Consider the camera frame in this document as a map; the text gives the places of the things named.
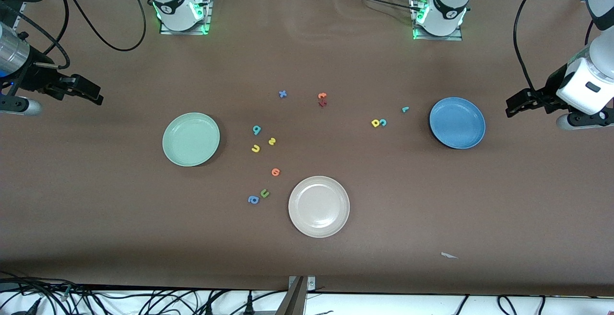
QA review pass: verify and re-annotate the blue plate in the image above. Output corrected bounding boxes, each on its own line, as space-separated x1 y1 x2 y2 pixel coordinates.
429 97 486 150

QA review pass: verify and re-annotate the green plate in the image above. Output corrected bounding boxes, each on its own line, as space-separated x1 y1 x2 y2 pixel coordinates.
162 112 221 167

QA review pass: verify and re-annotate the beige plate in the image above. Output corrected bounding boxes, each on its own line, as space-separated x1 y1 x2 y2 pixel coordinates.
288 175 351 238

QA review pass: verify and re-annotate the brown table cover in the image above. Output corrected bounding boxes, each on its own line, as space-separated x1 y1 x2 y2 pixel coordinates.
0 0 614 297

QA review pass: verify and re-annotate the aluminium profile beam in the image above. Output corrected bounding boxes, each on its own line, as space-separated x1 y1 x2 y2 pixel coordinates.
274 277 307 315

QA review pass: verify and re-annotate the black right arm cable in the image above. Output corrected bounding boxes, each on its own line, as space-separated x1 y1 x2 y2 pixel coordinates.
0 0 147 71

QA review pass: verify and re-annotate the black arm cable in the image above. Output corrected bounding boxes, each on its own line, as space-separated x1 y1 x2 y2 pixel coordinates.
513 0 600 93
0 0 147 71

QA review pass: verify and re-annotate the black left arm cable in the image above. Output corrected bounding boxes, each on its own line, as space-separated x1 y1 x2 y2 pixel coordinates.
513 0 600 93

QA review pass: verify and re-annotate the black cable on table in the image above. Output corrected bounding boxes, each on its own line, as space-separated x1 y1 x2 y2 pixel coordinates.
333 0 423 12

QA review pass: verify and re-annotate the black cable connector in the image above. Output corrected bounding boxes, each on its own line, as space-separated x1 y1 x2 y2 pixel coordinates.
12 297 43 315

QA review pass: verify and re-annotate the small metal bracket plate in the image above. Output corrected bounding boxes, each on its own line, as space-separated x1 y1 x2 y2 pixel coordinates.
288 276 316 292

